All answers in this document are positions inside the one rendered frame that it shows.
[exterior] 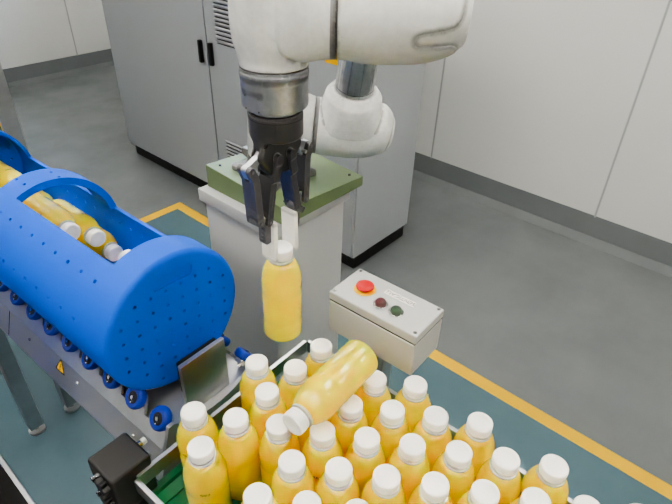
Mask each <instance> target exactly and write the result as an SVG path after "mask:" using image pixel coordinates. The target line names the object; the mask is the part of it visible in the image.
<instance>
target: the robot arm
mask: <svg viewBox="0 0 672 504"><path fill-rule="evenodd" d="M473 1H474V0H228V16H229V26H230V33H231V38H232V43H233V45H234V48H235V50H236V54H237V58H238V65H239V68H238V73H239V77H240V91H241V103H242V106H243V107H244V108H245V109H246V110H247V111H248V112H247V114H248V120H247V143H248V146H243V148H242V153H243V155H244V156H246V157H247V159H245V160H242V161H238V162H234V163H232V170H234V171H237V172H238V173H239V175H240V177H241V179H242V187H243V195H244V202H245V210H246V218H247V222H248V223H250V224H252V225H254V226H256V227H258V228H259V240H260V242H262V256H263V257H265V258H267V259H268V260H270V261H272V262H274V263H277V262H278V224H277V223H275V222H273V220H274V210H275V200H276V191H278V190H279V189H280V188H282V192H283V197H284V202H285V205H286V206H287V207H285V206H283V207H281V219H282V240H285V241H288V242H290V243H291V244H292V246H293V250H295V251H296V250H298V249H299V248H298V226H299V223H300V222H299V212H301V213H302V212H304V210H305V207H304V206H302V204H303V203H307V202H308V200H309V188H310V177H313V176H315V175H316V169H315V168H312V167H310V164H311V154H312V153H315V154H321V155H325V156H333V157H343V158H366V157H371V156H375V155H378V154H381V153H383V152H384V151H385V150H386V149H388V148H389V147H390V145H391V142H392V139H393V136H394V130H395V118H394V116H393V113H392V111H391V109H390V108H389V107H388V106H387V105H386V104H383V103H382V95H381V93H380V91H379V89H378V88H377V87H376V85H375V81H376V76H377V71H378V66H379V65H415V64H423V63H429V62H434V61H438V60H441V59H444V58H446V57H449V56H451V55H453V54H454V53H455V52H456V51H457V50H458V49H459V48H461V47H462V46H463V45H464V43H465V42H466V39H467V35H468V31H469V26H470V21H471V16H472V9H473ZM320 60H338V67H337V75H336V79H335V80H334V81H332V82H331V83H330V84H329V85H328V86H327V88H326V90H325V93H324V95H323V97H317V98H316V96H314V95H312V94H310V93H309V62H314V61H320ZM315 106H316V108H315ZM312 139H313V140H312ZM300 191H302V193H300Z"/></svg>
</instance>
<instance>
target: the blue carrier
mask: <svg viewBox="0 0 672 504"><path fill-rule="evenodd" d="M10 158H11V159H10ZM0 160H1V161H2V162H4V163H5V164H7V165H9V166H10V167H12V168H14V169H15V170H17V171H19V172H20V173H22V175H20V176H18V177H16V178H14V179H13V180H11V181H9V182H8V183H7V184H5V185H4V186H3V187H1V188H0V281H1V282H2V283H4V284H5V285H6V286H7V287H8V288H9V289H11V290H12V291H13V292H14V293H15V294H16V295H17V296H19V297H20V298H21V299H22V300H23V301H24V302H26V303H27V304H28V305H29V306H30V307H31V308H32V309H34V310H35V311H36V312H37V313H38V314H39V315H41V316H42V317H43V318H44V319H45V320H46V321H47V322H49V323H50V324H51V325H52V326H53V327H54V328H56V329H57V330H58V331H59V332H60V333H61V334H62V335H64V336H65V337H66V338H67V339H68V340H69V341H71V342H72V343H73V344H74V345H75V346H76V347H77V348H79V349H80V350H81V351H82V352H83V353H84V354H86V355H87V356H88V357H89V358H90V359H91V360H92V361H94V362H95V363H96V364H97V365H98V366H99V367H101V368H102V369H103V370H104V371H105V372H106V373H107V374H109V375H110V376H111V377H112V378H113V379H114V380H116V381H117V382H118V383H120V384H121V385H123V386H126V387H128V388H132V389H138V390H148V389H155V388H159V387H162V386H165V385H168V384H170V383H172V382H174V381H176V380H178V379H179V376H178V371H177V366H176V363H177V362H178V361H180V360H181V359H183V358H184V357H185V356H187V355H188V354H190V353H191V352H193V351H194V350H196V349H197V348H199V347H200V346H202V345H203V344H204V343H206V342H207V341H209V340H210V339H212V338H215V339H218V338H219V337H221V336H222V334H223V332H224V330H225V328H226V326H227V324H228V322H229V319H230V316H231V313H232V309H233V305H234V299H235V282H234V277H233V274H232V271H231V269H230V267H229V265H228V263H227V262H226V260H225V259H224V258H223V257H222V256H221V255H219V254H218V253H217V252H215V251H213V250H212V249H210V248H208V247H206V246H205V245H203V244H201V243H199V242H197V241H196V240H194V239H192V238H189V237H185V236H180V235H168V236H167V235H165V234H163V233H161V232H160V231H158V230H156V229H155V228H153V227H151V226H149V225H148V224H146V223H144V222H143V221H141V220H139V219H137V218H136V217H134V216H132V215H131V214H129V213H127V212H125V211H124V210H122V209H120V208H119V207H117V206H116V204H115V202H114V201H113V199H112V198H111V196H110V195H109V194H108V193H107V192H106V191H105V190H104V189H103V188H101V187H100V186H98V185H97V184H95V183H93V182H91V181H90V180H88V179H86V178H84V177H82V176H81V175H79V174H77V173H74V172H72V171H68V170H64V169H55V168H50V167H48V166H46V165H45V164H43V163H41V162H40V161H38V160H36V159H34V158H33V157H31V155H30V154H29V152H28V151H27V149H26V148H25V147H24V146H23V145H22V144H21V143H20V142H19V141H17V140H16V139H15V138H13V137H12V136H10V135H8V134H6V133H5V132H3V131H1V130H0ZM84 187H86V188H87V189H86V188H84ZM41 190H43V191H45V192H46V193H48V194H49V195H50V196H51V197H52V198H53V199H54V200H55V199H62V200H65V201H67V202H69V203H70V204H72V205H73V206H75V207H76V208H78V209H80V210H81V211H83V212H84V213H86V214H88V215H89V216H91V217H92V218H94V219H95V220H96V221H97V223H98V224H99V226H100V227H102V228H103V229H105V230H106V231H108V232H110V233H111V234H112V235H113V236H114V237H115V239H116V241H117V244H118V245H119V246H120V247H122V249H123V251H124V250H128V249H129V250H130V251H129V252H128V253H126V254H125V255H124V256H122V257H121V258H120V259H119V260H118V261H110V260H109V259H104V258H103V257H101V256H100V255H99V254H97V253H96V252H94V251H93V250H91V249H90V248H88V247H87V246H85V245H84V244H82V243H81V242H79V241H78V240H77V239H75V238H74V237H72V236H71V235H69V234H68V233H66V232H65V231H63V230H62V229H60V228H59V227H57V226H56V225H54V224H53V223H52V222H50V221H49V220H47V219H46V218H44V217H43V216H41V215H40V214H38V213H37V212H35V211H34V210H32V209H31V208H29V207H28V206H27V205H25V204H24V203H22V202H23V201H25V200H26V199H27V198H29V197H30V196H32V195H33V194H35V193H37V192H39V191H41Z"/></svg>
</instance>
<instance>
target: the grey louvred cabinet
mask: <svg viewBox="0 0 672 504"><path fill-rule="evenodd" d="M101 1H102V6H103V11H104V16H105V21H106V26H107V31H108V36H109V41H110V46H111V51H112V56H113V61H114V66H115V71H116V76H117V81H118V86H119V91H120V96H121V101H122V106H123V111H124V115H125V120H126V125H127V130H128V135H129V140H130V142H131V143H132V144H134V145H136V150H137V153H138V154H140V155H142V156H143V157H145V158H147V159H149V160H151V161H153V162H155V163H157V164H158V165H160V166H162V167H164V168H166V169H168V170H170V171H171V172H173V173H175V174H177V175H179V176H181V177H183V178H185V179H186V180H188V181H190V182H192V183H194V184H196V185H198V186H200V187H203V186H205V185H208V180H207V171H206V164H209V163H213V162H216V161H219V160H222V159H226V158H229V157H232V156H235V155H238V154H242V148H243V146H248V143H247V120H248V114H247V112H248V111H247V110H246V109H245V108H244V107H243V106H242V103H241V91H240V77H239V73H238V68H239V65H238V58H237V54H236V50H235V48H234V45H233V43H232V38H231V33H230V26H229V16H228V0H101ZM337 67H338V60H320V61H314V62H309V93H310V94H312V95H314V96H316V98H317V97H323V95H324V93H325V90H326V88H327V86H328V85H329V84H330V83H331V82H332V81H334V80H335V79H336V75H337ZM425 68H426V63H423V64H415V65H379V66H378V71H377V76H376V81H375V85H376V87H377V88H378V89H379V91H380V93H381V95H382V103H383V104H386V105H387V106H388V107H389V108H390V109H391V111H392V113H393V116H394V118H395V130H394V136H393V139H392V142H391V145H390V147H389V148H388V149H386V150H385V151H384V152H383V153H381V154H378V155H375V156H371V157H366V158H343V157H333V156H325V155H321V154H318V155H320V156H322V157H324V158H326V159H328V160H330V161H332V162H334V163H336V164H338V165H341V166H343V167H345V168H347V169H349V170H351V171H353V172H355V173H357V174H359V175H361V176H363V183H362V186H360V187H358V188H356V189H354V190H352V191H351V192H350V199H348V200H346V201H344V203H343V228H342V253H341V262H342V263H344V264H346V265H347V266H349V267H351V268H353V269H354V268H355V267H357V266H358V265H360V264H361V263H363V262H364V261H366V260H367V259H368V258H370V257H371V256H373V255H374V254H376V253H377V252H379V251H380V250H382V249H383V248H385V247H386V246H388V245H389V244H391V243H392V242H394V241H395V240H397V239H398V238H400V237H401V236H402V235H403V227H404V225H405V224H407V218H408V210H409V201H410V193H411V185H412V176H413V168H414V160H415V151H416V143H417V134H418V126H419V118H420V109H421V101H422V93H423V84H424V76H425Z"/></svg>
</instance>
